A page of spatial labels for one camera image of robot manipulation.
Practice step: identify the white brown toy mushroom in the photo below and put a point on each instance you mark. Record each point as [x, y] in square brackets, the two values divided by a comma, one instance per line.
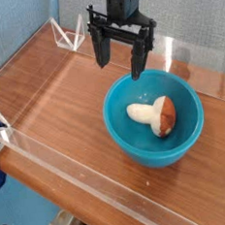
[160, 116]

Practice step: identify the blue plastic bowl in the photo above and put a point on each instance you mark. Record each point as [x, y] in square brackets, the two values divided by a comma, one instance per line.
[136, 139]

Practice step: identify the clear acrylic corner bracket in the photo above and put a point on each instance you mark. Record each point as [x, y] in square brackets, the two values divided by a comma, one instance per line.
[67, 39]

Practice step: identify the clear acrylic front barrier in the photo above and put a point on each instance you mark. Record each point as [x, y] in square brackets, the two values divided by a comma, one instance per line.
[88, 195]

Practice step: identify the clear acrylic back barrier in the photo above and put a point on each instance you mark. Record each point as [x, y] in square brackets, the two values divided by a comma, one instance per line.
[202, 67]

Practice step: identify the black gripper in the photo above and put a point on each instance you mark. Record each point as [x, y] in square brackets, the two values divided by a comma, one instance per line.
[136, 30]

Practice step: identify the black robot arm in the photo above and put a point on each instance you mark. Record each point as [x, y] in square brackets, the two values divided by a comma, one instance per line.
[120, 9]

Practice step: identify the clear acrylic barrier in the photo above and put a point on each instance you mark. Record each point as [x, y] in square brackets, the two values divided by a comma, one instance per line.
[88, 195]
[202, 67]

